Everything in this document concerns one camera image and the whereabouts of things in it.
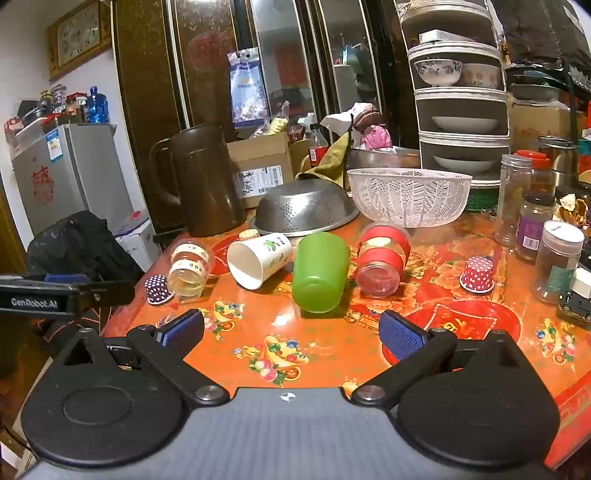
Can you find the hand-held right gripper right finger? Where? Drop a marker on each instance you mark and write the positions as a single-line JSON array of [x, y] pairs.
[[400, 336]]

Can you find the white flat box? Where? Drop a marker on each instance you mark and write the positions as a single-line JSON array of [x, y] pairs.
[[450, 37]]

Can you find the clear jar with red lid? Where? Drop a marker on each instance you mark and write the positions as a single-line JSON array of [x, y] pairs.
[[512, 203]]

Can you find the metal colander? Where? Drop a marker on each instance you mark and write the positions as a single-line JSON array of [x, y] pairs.
[[304, 203]]

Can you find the white tiered dish rack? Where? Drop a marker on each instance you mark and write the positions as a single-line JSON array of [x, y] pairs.
[[461, 94]]

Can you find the white paper cup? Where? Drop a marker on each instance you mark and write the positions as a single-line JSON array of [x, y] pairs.
[[263, 258]]

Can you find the wooden wall clock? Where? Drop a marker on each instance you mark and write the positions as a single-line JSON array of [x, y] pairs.
[[76, 34]]

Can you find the red banded clear cup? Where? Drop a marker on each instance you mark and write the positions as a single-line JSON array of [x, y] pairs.
[[381, 258]]

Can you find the soda bottle with red label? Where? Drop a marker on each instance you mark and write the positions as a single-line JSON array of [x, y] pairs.
[[317, 147]]

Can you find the black white toy car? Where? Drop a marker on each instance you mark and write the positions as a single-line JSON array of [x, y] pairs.
[[575, 300]]

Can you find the purple polka dot small cup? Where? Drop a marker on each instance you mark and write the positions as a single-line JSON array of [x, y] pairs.
[[157, 287]]

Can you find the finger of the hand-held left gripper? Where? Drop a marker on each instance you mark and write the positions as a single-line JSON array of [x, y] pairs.
[[106, 293]]

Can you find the red capped bottle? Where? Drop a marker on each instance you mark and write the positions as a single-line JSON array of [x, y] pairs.
[[542, 177]]

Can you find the blue water bottle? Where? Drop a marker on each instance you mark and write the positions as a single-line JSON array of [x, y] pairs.
[[97, 108]]

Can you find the metal basin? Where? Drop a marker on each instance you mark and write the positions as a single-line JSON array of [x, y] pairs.
[[383, 159]]

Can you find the green mat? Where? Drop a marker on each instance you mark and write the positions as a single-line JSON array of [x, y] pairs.
[[482, 199]]

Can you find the striped knit cloth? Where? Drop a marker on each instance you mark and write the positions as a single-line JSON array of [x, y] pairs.
[[367, 113]]

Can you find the red polka dot small cup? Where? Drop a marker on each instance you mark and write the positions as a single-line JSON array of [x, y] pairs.
[[478, 274]]

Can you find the white plate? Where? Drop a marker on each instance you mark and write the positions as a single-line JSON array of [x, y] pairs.
[[466, 164], [464, 123]]

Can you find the white carton box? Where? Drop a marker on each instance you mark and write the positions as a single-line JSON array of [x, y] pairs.
[[138, 244]]

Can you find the plain cardboard box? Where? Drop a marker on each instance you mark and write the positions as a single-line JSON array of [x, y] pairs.
[[545, 122]]

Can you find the white plastic basket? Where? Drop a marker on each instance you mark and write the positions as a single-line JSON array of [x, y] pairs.
[[406, 196]]

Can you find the grey refrigerator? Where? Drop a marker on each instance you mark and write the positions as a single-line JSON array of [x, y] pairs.
[[69, 175]]

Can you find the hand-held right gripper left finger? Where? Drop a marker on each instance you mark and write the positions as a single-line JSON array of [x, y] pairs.
[[179, 331]]

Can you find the clear plastic cup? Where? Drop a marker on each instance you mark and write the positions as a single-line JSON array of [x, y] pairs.
[[189, 270]]

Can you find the dark wooden mirrored cabinet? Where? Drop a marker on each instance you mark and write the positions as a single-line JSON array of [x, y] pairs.
[[147, 92]]

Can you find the brown plastic pitcher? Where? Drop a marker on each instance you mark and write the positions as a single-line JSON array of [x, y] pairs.
[[207, 184]]

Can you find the black plastic bag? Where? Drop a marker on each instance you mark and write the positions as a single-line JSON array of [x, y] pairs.
[[83, 249]]

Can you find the dark spice jar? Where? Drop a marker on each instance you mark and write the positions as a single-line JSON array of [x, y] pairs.
[[533, 230]]

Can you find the olive green cloth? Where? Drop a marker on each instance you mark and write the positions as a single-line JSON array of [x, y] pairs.
[[330, 161]]

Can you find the green plastic cup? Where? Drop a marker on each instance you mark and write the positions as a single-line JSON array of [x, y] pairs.
[[318, 272]]

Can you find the pink cloth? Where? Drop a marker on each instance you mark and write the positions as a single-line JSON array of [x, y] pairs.
[[376, 137]]

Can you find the metal kettle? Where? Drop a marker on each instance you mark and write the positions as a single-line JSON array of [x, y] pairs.
[[563, 159]]

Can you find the flower patterned bowl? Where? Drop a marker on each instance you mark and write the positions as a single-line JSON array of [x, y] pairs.
[[438, 71]]

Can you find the clear jar with white lid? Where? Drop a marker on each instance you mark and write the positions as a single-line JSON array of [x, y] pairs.
[[556, 263]]

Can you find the yellow snack bag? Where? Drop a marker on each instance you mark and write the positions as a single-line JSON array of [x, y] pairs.
[[272, 127]]

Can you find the blue white snack bag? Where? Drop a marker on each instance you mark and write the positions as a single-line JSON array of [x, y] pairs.
[[247, 87]]

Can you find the cardboard box with label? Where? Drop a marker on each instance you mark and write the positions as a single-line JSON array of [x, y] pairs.
[[258, 166]]

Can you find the pale patterned bowl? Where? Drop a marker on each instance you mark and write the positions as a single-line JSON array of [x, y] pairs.
[[482, 74]]

